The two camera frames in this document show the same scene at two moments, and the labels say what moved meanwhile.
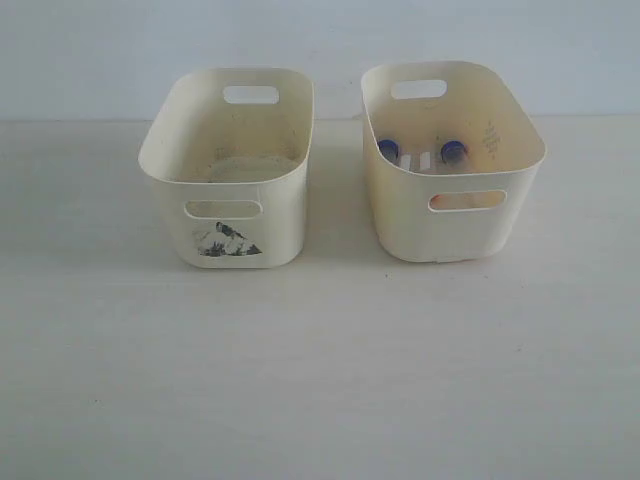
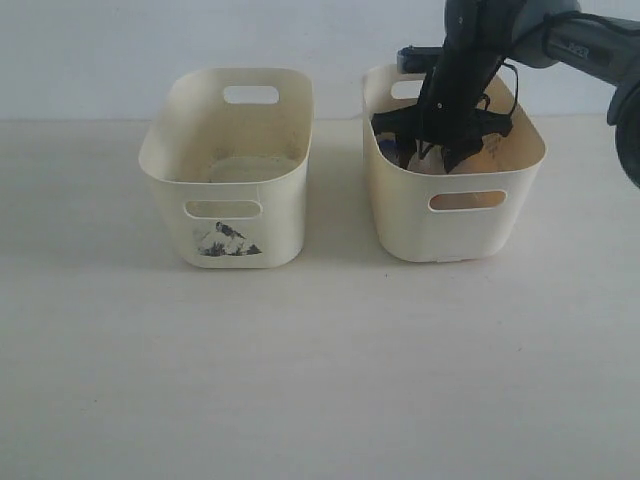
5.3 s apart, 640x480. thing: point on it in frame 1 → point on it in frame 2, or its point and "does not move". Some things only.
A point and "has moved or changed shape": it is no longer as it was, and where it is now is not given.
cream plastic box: x=454 y=161 does not move
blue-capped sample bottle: x=390 y=149 does not move
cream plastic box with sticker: x=229 y=150 does not move
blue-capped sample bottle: x=455 y=153 has moved or changed shape
